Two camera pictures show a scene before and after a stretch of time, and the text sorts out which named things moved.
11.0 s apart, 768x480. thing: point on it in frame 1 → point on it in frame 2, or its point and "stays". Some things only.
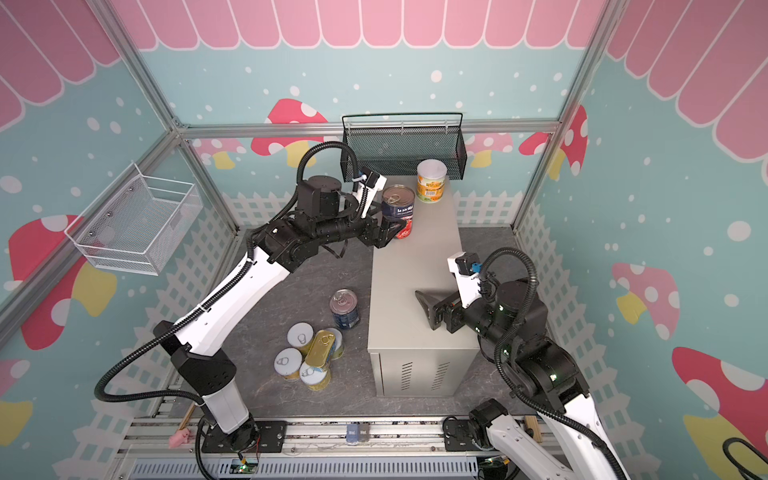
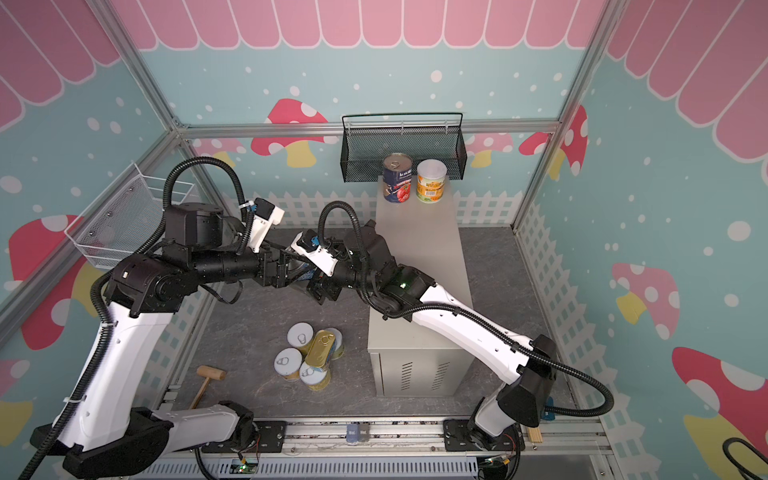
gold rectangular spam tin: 320,348 stays
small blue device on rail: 357,432 stays
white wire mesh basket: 138,224 stays
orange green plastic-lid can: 430,182 stays
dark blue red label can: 398,202 → 397,177
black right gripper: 450,310 → 324,283
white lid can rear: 300,335 stays
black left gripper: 382,238 → 278,279
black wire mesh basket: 395,143 stays
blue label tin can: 344,308 → 307,275
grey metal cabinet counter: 409,357 stays
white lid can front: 316,377 stays
